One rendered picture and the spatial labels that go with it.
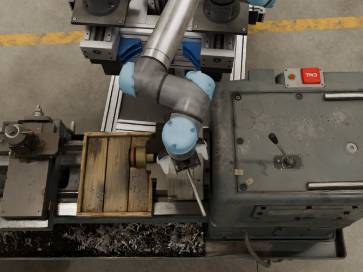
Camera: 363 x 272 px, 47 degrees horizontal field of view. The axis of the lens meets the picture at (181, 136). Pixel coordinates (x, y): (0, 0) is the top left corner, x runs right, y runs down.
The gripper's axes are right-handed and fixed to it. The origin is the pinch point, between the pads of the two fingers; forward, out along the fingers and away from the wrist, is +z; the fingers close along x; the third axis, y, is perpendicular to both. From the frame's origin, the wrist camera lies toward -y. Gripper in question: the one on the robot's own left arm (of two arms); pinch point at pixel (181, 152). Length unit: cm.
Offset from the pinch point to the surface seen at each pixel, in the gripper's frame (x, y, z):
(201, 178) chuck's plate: 3.5, 7.9, 15.8
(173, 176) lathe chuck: -4.9, 4.2, 15.3
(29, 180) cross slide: -59, -16, 38
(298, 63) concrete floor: 103, -59, 155
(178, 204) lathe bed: -7.1, 11.3, 47.0
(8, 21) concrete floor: -86, -169, 162
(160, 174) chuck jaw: -9.0, 0.5, 24.4
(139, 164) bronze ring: -15.1, -5.5, 25.4
